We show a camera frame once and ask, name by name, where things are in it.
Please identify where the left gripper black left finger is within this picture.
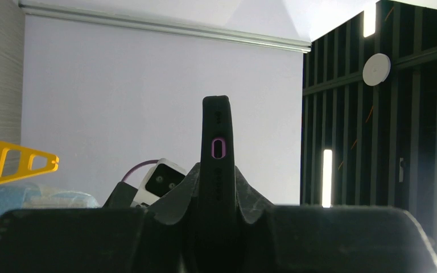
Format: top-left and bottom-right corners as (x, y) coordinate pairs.
(0, 163), (203, 273)

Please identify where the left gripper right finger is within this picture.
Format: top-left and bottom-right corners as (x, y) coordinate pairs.
(236, 171), (437, 272)

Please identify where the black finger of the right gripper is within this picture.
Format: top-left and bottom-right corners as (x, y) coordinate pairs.
(102, 181), (138, 209)

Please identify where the phone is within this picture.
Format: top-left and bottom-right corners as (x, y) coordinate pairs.
(189, 96), (240, 272)

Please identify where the blue plastic bag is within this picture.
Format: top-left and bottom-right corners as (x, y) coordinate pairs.
(0, 183), (100, 216)

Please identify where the white round ceiling device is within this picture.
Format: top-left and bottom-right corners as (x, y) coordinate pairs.
(362, 53), (391, 86)

